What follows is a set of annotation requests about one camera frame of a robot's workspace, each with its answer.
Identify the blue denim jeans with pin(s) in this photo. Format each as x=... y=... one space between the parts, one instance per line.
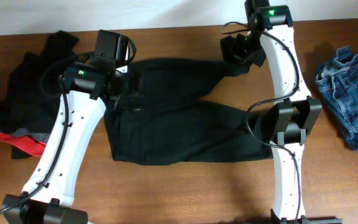
x=337 y=83

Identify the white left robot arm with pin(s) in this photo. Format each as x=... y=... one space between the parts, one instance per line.
x=87 y=88

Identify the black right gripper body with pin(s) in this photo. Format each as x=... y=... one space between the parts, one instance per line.
x=239 y=47

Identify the black trousers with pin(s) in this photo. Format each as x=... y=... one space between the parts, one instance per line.
x=165 y=119

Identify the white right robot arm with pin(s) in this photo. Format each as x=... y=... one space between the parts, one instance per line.
x=269 y=35

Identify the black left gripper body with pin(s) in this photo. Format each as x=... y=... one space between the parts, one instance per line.
x=132 y=83

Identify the black garment pile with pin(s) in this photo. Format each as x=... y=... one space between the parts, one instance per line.
x=25 y=111

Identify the red and grey garment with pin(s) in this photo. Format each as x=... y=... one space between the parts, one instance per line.
x=30 y=143

